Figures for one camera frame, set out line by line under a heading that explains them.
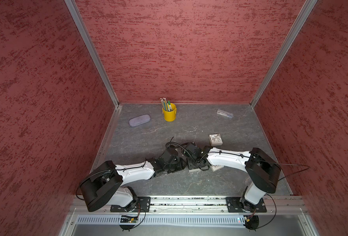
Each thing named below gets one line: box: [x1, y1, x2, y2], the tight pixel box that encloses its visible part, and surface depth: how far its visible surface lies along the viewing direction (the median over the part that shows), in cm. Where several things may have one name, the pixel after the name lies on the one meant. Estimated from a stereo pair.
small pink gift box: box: [211, 164, 225, 172], surface depth 87 cm
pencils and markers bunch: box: [159, 97, 174, 112], surface depth 104 cm
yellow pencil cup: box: [162, 102, 177, 122], surface depth 109 cm
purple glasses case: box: [128, 114, 151, 127], surface depth 109 cm
